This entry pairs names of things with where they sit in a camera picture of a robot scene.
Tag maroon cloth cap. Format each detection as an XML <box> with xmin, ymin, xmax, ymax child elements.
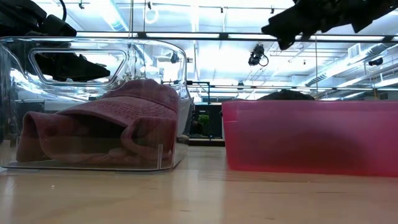
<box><xmin>16</xmin><ymin>111</ymin><xmax>178</xmax><ymax>166</ymax></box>
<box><xmin>57</xmin><ymin>78</ymin><xmax>180</xmax><ymax>131</ymax></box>

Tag dark grey cloth visor hat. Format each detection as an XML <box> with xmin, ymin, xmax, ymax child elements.
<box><xmin>257</xmin><ymin>88</ymin><xmax>316</xmax><ymax>101</ymax></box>

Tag black overhead camera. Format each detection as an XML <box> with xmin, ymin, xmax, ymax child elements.
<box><xmin>248</xmin><ymin>43</ymin><xmax>269</xmax><ymax>68</ymax></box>

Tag clear plastic bin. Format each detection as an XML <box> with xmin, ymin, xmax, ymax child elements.
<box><xmin>0</xmin><ymin>35</ymin><xmax>194</xmax><ymax>172</ymax></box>

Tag small green background plant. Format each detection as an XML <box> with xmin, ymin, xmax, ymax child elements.
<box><xmin>197</xmin><ymin>114</ymin><xmax>210</xmax><ymax>128</ymax></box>

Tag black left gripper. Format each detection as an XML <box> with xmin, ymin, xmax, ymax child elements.
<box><xmin>33</xmin><ymin>14</ymin><xmax>111</xmax><ymax>83</ymax></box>

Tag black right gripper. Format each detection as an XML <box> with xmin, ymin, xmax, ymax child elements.
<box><xmin>261</xmin><ymin>0</ymin><xmax>398</xmax><ymax>50</ymax></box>

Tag red plastic bin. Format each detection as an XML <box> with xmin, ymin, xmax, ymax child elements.
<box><xmin>221</xmin><ymin>99</ymin><xmax>398</xmax><ymax>179</ymax></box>

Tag black cabinet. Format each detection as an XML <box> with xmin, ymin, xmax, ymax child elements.
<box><xmin>188</xmin><ymin>104</ymin><xmax>225</xmax><ymax>147</ymax></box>

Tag black aluminium table frame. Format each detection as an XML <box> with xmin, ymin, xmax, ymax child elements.
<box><xmin>76</xmin><ymin>30</ymin><xmax>398</xmax><ymax>44</ymax></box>

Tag artificial potted green plant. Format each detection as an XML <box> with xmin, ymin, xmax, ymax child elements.
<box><xmin>119</xmin><ymin>70</ymin><xmax>149</xmax><ymax>82</ymax></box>

